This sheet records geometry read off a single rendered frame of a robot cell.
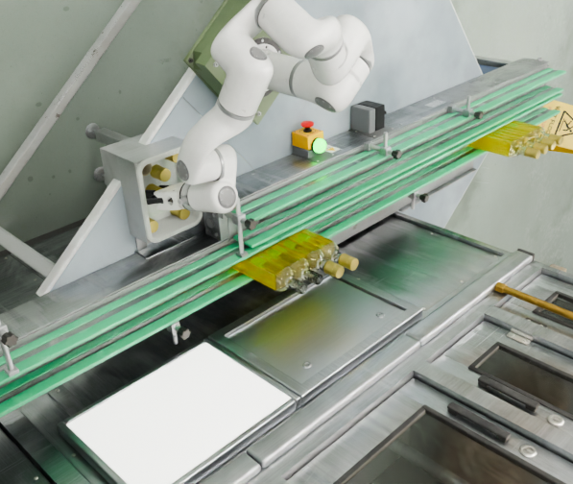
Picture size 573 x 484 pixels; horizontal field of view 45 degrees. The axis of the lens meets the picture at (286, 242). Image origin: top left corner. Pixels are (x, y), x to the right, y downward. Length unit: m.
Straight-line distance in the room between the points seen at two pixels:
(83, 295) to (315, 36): 0.82
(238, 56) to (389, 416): 0.86
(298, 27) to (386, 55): 1.06
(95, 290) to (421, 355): 0.82
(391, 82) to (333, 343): 1.05
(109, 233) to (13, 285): 0.55
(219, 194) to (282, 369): 0.46
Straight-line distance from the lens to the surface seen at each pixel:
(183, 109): 1.85
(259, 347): 1.78
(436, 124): 2.46
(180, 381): 1.70
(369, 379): 1.68
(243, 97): 1.41
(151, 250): 1.87
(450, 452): 1.59
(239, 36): 1.43
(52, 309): 1.71
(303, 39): 1.38
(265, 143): 2.07
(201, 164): 1.48
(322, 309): 1.90
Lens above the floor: 2.19
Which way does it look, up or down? 40 degrees down
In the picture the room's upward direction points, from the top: 114 degrees clockwise
